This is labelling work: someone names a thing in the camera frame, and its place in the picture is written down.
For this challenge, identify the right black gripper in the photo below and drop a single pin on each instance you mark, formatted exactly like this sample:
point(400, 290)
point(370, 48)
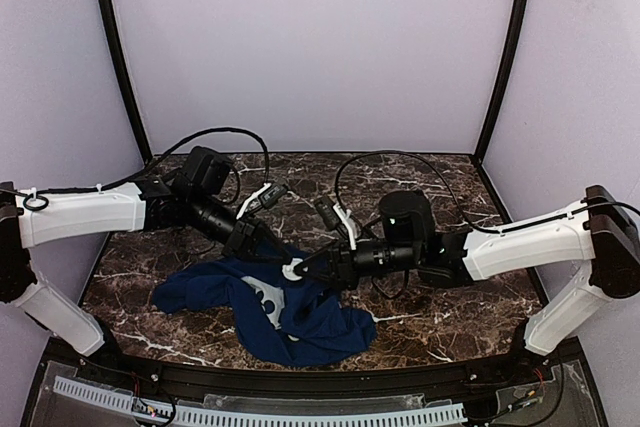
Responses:
point(338, 263)

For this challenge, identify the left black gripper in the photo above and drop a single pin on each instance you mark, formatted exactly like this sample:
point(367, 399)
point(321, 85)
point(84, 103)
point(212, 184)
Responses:
point(245, 238)

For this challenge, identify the navy blue t-shirt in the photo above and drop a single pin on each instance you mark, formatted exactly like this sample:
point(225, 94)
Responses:
point(291, 323)

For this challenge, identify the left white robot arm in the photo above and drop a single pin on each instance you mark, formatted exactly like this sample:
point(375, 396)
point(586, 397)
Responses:
point(30, 218)

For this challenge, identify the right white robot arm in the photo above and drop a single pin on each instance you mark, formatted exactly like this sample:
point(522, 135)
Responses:
point(596, 231)

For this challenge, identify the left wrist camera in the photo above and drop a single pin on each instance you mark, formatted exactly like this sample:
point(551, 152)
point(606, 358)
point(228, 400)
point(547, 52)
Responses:
point(262, 199)

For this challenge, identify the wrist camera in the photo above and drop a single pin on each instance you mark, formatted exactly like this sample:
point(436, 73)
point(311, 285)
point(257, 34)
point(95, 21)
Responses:
point(262, 199)
point(335, 218)

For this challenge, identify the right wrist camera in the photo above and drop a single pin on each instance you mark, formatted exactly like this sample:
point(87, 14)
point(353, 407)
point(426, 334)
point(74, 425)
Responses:
point(335, 218)

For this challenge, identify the black front rail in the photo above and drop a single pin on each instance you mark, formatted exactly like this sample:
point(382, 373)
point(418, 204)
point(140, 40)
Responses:
point(473, 379)

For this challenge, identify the white slotted cable duct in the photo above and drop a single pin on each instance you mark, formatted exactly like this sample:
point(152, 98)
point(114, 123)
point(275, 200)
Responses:
point(218, 410)

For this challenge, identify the left black frame post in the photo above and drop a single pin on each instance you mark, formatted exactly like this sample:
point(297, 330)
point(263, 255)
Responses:
point(124, 82)

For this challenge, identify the black frame post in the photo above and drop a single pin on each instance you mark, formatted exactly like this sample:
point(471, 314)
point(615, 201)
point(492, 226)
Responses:
point(509, 50)
point(124, 82)

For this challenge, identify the right black frame post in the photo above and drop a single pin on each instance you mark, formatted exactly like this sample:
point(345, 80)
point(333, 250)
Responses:
point(509, 50)

